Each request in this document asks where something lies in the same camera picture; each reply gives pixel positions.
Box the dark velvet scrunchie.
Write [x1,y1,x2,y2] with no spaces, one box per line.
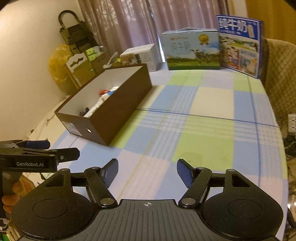
[79,108,90,116]

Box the white long medicine box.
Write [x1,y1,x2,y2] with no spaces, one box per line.
[84,86,119,118]

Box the red snack packet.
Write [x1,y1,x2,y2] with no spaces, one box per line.
[99,90,109,95]

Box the person's left hand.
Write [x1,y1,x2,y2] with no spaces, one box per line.
[1,175,35,214]

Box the checkered bed sheet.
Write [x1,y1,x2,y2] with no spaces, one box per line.
[49,68,290,240]

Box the yellow plastic bag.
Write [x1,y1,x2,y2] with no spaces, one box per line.
[48,44,76,95]

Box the brown storage box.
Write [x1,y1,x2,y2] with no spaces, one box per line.
[55,64,152,146]

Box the cardboard tissue carton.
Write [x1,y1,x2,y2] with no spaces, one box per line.
[65,46,111,89]

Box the white power strip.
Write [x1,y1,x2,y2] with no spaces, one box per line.
[287,113,296,135]

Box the black folding cart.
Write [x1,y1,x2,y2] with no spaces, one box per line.
[58,10,97,55]

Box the white product box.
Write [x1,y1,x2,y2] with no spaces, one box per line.
[120,44,161,72]

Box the light blue milk carton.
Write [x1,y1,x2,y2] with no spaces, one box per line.
[161,27,221,70]

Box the quilted beige chair cover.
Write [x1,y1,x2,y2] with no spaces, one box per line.
[260,39,295,125]

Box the pink curtain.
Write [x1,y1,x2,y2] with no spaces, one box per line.
[79,0,229,53]

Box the dark blue milk carton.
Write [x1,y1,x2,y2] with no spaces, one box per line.
[216,15,264,78]

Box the yellow curtain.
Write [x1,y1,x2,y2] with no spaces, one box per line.
[246,0,296,44]

